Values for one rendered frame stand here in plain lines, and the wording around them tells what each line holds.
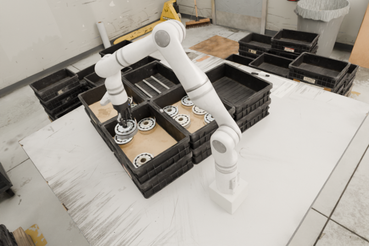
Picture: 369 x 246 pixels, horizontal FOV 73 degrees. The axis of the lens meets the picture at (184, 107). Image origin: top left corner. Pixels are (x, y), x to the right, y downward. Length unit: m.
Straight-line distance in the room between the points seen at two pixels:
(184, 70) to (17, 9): 3.61
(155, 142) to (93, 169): 0.40
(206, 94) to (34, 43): 3.73
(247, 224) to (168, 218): 0.34
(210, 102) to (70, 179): 0.96
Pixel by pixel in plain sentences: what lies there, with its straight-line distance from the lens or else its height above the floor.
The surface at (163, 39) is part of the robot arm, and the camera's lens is 0.83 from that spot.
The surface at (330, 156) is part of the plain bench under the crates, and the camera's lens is 1.48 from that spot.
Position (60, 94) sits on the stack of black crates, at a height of 0.49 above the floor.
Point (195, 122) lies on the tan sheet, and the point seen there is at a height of 0.83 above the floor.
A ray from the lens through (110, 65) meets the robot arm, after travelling 1.00.
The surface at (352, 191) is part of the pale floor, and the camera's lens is 2.29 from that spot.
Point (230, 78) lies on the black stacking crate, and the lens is 1.74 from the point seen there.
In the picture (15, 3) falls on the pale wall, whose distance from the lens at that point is 4.25.
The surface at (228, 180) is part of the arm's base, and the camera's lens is 1.06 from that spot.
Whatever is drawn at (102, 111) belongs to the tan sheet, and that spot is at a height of 0.83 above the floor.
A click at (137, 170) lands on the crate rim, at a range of 1.11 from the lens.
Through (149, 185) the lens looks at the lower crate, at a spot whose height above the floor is 0.80.
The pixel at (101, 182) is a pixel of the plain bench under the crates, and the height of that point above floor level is 0.70.
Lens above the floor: 1.76
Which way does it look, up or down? 38 degrees down
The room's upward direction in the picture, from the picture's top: 9 degrees counter-clockwise
